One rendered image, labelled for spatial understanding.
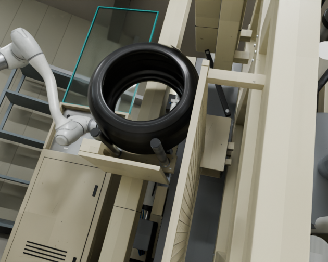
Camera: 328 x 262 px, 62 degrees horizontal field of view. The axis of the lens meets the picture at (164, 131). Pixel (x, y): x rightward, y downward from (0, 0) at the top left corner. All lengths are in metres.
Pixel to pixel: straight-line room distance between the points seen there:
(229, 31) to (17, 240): 1.77
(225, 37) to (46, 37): 4.08
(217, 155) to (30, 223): 1.28
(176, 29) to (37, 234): 1.60
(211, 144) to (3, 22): 4.50
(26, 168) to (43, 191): 2.48
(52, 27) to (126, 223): 4.28
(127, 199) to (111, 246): 0.24
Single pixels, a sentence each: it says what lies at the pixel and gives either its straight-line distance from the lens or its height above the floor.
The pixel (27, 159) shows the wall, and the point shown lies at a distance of 4.53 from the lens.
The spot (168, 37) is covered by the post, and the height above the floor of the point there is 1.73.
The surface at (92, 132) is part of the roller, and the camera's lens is 1.26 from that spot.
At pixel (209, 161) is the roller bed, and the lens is 1.44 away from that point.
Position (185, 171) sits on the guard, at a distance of 0.61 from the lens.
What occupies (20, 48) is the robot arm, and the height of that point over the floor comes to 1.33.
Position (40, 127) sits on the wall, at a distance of 4.60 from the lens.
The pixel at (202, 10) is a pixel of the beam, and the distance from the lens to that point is 1.53.
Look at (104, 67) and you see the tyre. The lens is 1.39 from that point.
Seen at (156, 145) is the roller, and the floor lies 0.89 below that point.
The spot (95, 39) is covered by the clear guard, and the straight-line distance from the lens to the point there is 2.46.
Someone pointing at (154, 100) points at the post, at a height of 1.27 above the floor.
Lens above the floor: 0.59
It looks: 18 degrees up
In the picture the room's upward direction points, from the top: 13 degrees clockwise
